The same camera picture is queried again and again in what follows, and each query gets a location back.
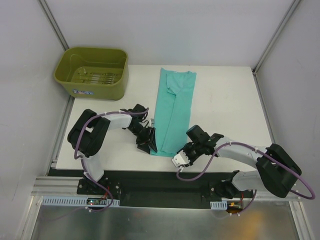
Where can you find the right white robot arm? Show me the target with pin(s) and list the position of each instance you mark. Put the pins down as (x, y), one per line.
(273, 169)

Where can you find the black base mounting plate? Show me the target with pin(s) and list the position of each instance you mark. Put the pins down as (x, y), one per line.
(150, 189)

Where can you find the left white cable duct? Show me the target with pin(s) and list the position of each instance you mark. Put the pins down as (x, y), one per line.
(68, 201)

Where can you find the left aluminium corner post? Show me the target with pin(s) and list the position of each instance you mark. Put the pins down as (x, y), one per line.
(53, 23)

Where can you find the aluminium frame rail front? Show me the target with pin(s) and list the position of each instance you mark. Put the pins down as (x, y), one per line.
(67, 186)

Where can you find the olive green plastic bin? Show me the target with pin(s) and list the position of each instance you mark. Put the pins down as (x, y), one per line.
(93, 72)

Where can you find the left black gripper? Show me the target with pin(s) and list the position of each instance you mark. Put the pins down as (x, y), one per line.
(146, 138)

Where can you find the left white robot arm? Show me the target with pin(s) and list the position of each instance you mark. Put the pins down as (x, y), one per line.
(88, 134)

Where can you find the teal t shirt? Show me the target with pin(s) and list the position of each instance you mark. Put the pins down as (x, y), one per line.
(173, 111)

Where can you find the reflective metal sheet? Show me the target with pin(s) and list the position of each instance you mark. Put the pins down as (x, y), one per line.
(263, 220)

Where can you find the right aluminium corner post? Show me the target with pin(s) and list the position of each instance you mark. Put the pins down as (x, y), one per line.
(276, 35)

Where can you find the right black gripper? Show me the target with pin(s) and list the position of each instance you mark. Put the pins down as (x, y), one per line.
(189, 153)

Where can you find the right white cable duct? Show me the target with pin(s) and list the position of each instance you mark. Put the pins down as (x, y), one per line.
(219, 205)

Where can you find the white cable duct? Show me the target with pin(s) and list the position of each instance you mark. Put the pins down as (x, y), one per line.
(219, 205)
(68, 201)

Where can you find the aluminium corner post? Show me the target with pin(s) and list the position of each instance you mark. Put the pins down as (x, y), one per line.
(276, 35)
(53, 23)

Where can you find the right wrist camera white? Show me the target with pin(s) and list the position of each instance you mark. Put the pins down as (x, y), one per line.
(180, 159)

